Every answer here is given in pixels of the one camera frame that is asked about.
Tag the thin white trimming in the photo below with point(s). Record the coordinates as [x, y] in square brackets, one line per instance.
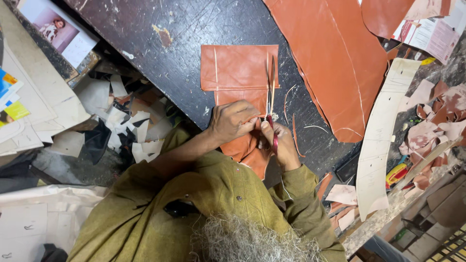
[316, 127]

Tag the thin curved leather trimming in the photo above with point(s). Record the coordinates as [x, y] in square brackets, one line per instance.
[286, 102]

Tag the olive green shirt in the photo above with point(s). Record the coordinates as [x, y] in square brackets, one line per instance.
[204, 203]

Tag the beige wooden strip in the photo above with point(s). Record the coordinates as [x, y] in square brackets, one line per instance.
[429, 160]

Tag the colourful printed booklet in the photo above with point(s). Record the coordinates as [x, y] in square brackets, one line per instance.
[9, 98]

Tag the yellow red utility knife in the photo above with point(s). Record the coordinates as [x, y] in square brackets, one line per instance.
[396, 174]

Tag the person's right hand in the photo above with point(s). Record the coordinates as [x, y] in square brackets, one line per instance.
[285, 145]

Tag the printed photo sheet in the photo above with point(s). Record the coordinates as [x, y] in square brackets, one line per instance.
[60, 32]

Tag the yellow tag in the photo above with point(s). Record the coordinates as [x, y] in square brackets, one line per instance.
[428, 61]

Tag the heap of pink leather scraps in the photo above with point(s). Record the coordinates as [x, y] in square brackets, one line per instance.
[433, 123]

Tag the black flat block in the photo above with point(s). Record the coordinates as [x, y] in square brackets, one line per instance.
[347, 168]

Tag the large brown leather sheet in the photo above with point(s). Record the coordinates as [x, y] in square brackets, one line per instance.
[327, 62]

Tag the pink leather scrap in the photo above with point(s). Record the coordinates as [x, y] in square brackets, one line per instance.
[342, 194]
[346, 218]

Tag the brown leather pocket piece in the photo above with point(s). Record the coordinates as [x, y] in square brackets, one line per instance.
[236, 69]

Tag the long curved paper pattern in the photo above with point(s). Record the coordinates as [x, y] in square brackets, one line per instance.
[382, 138]

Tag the heap of paper and leather scraps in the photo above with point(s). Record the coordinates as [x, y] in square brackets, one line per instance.
[123, 116]

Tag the short brown leather strip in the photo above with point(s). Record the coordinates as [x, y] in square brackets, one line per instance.
[324, 185]

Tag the stack of cardboard patterns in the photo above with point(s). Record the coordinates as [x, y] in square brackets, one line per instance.
[32, 105]

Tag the brown leather strip trimming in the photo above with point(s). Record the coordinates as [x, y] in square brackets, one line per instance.
[295, 136]

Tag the white paper sheets pile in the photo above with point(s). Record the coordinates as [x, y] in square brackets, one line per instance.
[40, 218]

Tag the person's left hand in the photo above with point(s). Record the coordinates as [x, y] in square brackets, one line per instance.
[227, 120]

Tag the small brown leather sheet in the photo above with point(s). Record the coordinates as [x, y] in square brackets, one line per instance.
[382, 14]

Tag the printed paper leaflet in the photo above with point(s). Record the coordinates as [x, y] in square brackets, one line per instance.
[433, 36]

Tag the cardboard boxes heap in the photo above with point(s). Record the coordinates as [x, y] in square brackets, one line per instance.
[433, 218]

